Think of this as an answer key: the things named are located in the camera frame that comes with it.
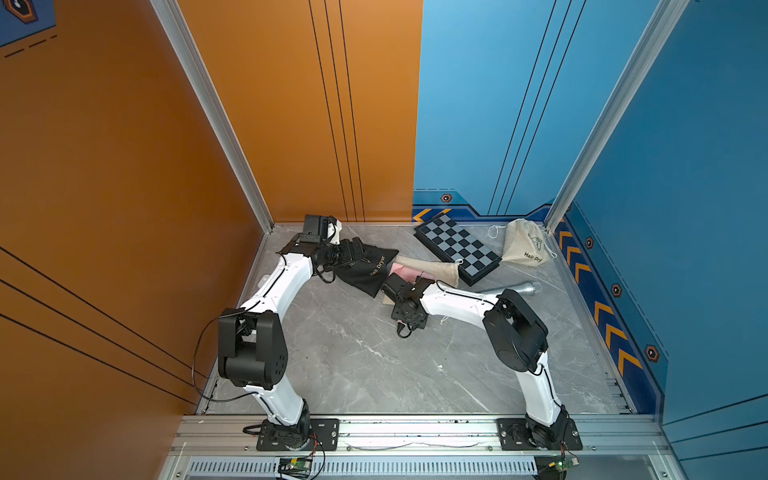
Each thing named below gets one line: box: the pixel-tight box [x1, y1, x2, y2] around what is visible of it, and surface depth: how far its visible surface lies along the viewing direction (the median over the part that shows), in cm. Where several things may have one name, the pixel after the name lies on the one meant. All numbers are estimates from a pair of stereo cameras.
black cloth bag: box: [334, 243, 399, 298], surface depth 102 cm
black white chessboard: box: [413, 214, 502, 287], surface depth 111 cm
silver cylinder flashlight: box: [480, 281, 543, 296], surface depth 99 cm
